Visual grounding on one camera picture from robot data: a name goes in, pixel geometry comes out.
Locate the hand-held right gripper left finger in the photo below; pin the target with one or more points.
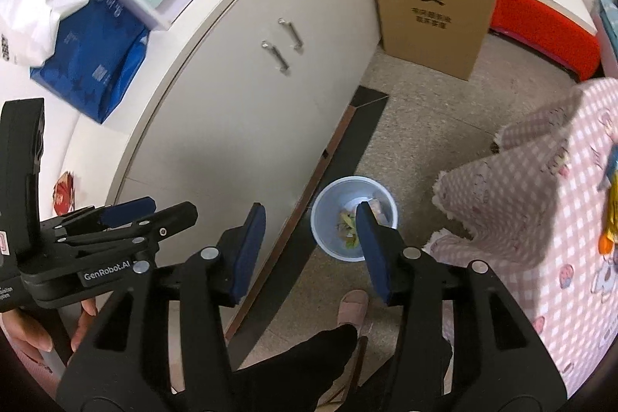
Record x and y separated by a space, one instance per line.
248 248

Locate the pink checked printed blanket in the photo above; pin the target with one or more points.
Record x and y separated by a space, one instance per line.
531 199

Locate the crumpled paper scraps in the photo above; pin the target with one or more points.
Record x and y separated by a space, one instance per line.
348 228

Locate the colourful plastic wrapper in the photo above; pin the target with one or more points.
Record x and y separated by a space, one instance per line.
611 209

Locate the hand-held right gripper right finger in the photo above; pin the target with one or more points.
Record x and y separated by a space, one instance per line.
374 248

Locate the red bench with white top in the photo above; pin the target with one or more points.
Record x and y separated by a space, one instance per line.
536 26

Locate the bed with teal sheet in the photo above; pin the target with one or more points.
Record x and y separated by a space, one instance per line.
609 35

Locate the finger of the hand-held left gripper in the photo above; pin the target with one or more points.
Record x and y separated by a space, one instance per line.
164 223
130 208

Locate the pale blue plastic bin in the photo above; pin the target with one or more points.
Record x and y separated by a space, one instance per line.
330 204

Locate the pink slipper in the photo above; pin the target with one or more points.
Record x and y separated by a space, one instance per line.
352 308

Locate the blue plastic bag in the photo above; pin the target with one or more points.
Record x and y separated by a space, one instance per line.
91 64

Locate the red snack packet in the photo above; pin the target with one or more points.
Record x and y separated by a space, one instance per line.
62 195

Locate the white cabinet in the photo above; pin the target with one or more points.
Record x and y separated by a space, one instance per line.
217 103

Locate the person's left hand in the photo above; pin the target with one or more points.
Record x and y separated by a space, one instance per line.
26 327

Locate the person's black trouser leg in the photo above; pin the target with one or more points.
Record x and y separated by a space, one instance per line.
299 368

